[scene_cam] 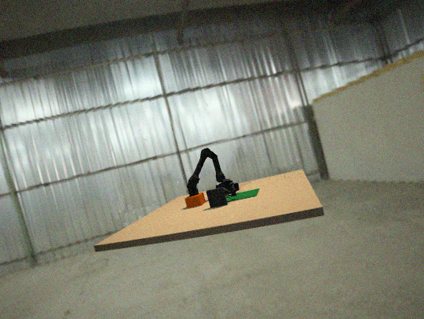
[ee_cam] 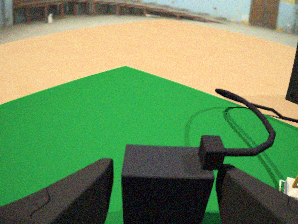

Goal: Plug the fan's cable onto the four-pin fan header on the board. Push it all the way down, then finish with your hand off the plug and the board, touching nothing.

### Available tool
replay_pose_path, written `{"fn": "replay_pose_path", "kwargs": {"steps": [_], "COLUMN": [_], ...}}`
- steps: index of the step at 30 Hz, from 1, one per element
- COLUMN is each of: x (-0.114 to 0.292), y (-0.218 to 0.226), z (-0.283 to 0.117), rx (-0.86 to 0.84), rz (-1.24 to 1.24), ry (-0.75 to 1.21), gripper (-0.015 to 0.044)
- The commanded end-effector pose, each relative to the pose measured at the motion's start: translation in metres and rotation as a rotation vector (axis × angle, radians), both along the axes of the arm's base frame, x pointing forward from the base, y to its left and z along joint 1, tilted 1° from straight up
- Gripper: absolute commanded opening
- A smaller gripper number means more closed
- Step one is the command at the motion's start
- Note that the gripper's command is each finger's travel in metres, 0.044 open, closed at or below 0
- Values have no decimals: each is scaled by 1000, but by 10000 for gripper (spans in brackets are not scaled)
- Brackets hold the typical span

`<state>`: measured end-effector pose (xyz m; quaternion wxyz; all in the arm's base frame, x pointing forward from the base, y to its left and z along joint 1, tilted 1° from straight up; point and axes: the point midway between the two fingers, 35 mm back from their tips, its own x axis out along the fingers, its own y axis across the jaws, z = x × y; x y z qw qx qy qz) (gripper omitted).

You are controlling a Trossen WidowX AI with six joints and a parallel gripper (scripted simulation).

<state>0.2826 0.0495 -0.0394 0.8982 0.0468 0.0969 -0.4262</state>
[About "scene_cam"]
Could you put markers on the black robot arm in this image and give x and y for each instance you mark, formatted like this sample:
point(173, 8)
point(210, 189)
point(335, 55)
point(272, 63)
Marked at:
point(194, 179)

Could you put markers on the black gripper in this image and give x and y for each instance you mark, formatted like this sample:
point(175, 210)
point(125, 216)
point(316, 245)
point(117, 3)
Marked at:
point(234, 186)

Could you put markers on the green circuit board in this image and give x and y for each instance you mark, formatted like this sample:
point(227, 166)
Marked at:
point(242, 195)

